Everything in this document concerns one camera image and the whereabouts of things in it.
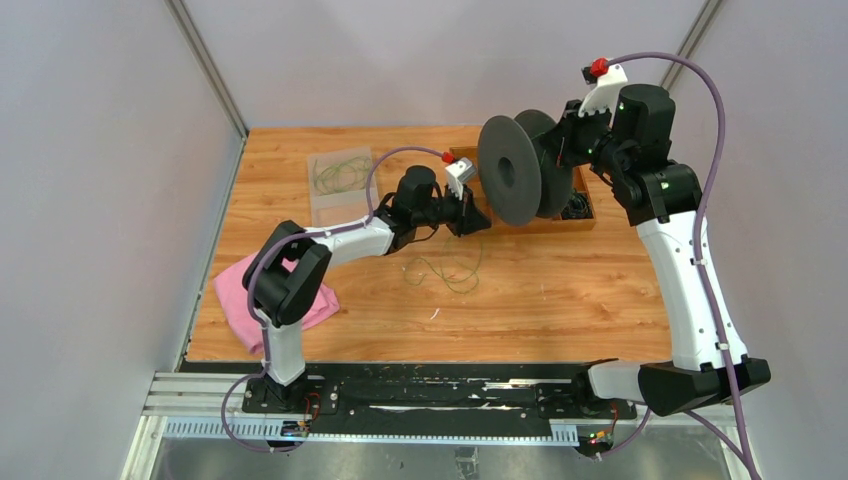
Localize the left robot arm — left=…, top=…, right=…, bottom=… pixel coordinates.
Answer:
left=242, top=158, right=491, bottom=413

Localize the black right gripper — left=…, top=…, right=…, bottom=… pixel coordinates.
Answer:
left=539, top=97, right=629, bottom=176

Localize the clear plastic box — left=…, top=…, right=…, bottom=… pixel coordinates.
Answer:
left=306, top=146, right=380, bottom=227

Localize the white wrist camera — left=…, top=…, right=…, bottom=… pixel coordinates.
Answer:
left=578, top=57, right=628, bottom=117
left=442, top=152, right=477, bottom=200

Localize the green blue rolled tie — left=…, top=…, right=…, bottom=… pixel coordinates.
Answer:
left=560, top=190, right=594, bottom=220

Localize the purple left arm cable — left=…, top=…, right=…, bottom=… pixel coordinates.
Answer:
left=220, top=145, right=446, bottom=455

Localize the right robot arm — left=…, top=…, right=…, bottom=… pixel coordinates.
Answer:
left=557, top=84, right=772, bottom=417

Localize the aluminium frame post left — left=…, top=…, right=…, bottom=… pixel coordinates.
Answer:
left=164, top=0, right=249, bottom=142

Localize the pink folded cloth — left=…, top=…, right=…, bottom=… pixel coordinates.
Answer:
left=213, top=250, right=341, bottom=356

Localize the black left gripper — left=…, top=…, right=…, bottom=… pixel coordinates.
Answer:
left=414, top=184, right=493, bottom=239

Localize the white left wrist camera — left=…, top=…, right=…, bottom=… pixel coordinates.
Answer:
left=442, top=152, right=477, bottom=200

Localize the aluminium frame post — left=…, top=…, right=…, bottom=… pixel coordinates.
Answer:
left=164, top=0, right=249, bottom=142
left=619, top=0, right=723, bottom=293

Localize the wooden compartment tray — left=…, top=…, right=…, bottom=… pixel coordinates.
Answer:
left=468, top=168, right=597, bottom=234

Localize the green wire in box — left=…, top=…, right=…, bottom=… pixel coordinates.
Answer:
left=312, top=155, right=376, bottom=195

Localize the aluminium frame post right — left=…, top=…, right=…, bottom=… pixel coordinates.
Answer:
left=619, top=0, right=723, bottom=293

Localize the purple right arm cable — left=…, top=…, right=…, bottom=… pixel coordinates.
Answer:
left=606, top=52, right=763, bottom=480

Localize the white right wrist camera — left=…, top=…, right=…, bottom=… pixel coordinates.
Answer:
left=578, top=57, right=628, bottom=117

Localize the green wire bundle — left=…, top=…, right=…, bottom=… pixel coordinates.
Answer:
left=404, top=132, right=564, bottom=296

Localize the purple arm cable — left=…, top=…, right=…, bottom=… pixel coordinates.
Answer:
left=220, top=145, right=446, bottom=455
left=606, top=52, right=763, bottom=480

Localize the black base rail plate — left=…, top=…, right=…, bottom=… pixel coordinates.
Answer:
left=178, top=361, right=637, bottom=450

